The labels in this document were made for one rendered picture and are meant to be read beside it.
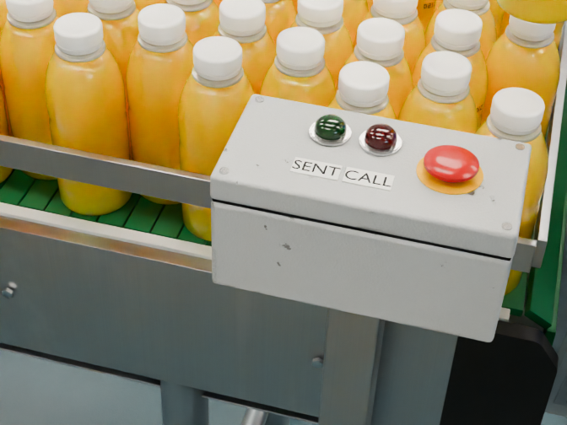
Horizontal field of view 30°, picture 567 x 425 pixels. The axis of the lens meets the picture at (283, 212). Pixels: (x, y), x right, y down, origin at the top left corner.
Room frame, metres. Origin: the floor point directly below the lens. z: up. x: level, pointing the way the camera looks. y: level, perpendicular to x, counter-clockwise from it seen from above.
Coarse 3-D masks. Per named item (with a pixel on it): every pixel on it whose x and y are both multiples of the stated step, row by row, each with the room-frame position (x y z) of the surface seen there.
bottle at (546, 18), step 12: (504, 0) 0.71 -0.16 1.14; (516, 0) 0.70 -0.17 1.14; (528, 0) 0.69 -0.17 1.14; (540, 0) 0.69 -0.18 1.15; (552, 0) 0.69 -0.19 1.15; (564, 0) 0.69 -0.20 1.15; (516, 12) 0.70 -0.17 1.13; (528, 12) 0.69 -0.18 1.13; (540, 12) 0.69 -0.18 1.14; (552, 12) 0.69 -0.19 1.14; (564, 12) 0.69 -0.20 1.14
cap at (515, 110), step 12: (504, 96) 0.66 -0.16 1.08; (516, 96) 0.66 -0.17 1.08; (528, 96) 0.66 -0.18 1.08; (492, 108) 0.65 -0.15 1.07; (504, 108) 0.64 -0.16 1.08; (516, 108) 0.65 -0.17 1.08; (528, 108) 0.65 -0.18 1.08; (540, 108) 0.65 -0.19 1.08; (492, 120) 0.65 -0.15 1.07; (504, 120) 0.64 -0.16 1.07; (516, 120) 0.64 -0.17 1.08; (528, 120) 0.64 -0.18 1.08; (540, 120) 0.64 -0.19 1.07; (516, 132) 0.64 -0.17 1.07; (528, 132) 0.64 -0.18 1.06
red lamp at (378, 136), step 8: (368, 128) 0.57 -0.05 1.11; (376, 128) 0.57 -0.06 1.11; (384, 128) 0.57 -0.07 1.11; (392, 128) 0.57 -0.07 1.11; (368, 136) 0.57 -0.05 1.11; (376, 136) 0.56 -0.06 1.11; (384, 136) 0.56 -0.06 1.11; (392, 136) 0.57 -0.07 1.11; (368, 144) 0.56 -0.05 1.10; (376, 144) 0.56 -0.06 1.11; (384, 144) 0.56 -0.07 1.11; (392, 144) 0.56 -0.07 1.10
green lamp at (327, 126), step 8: (320, 120) 0.58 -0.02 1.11; (328, 120) 0.58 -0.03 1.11; (336, 120) 0.58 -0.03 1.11; (320, 128) 0.57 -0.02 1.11; (328, 128) 0.57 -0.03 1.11; (336, 128) 0.57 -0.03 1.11; (344, 128) 0.57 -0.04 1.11; (320, 136) 0.57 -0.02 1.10; (328, 136) 0.57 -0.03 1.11; (336, 136) 0.57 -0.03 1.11
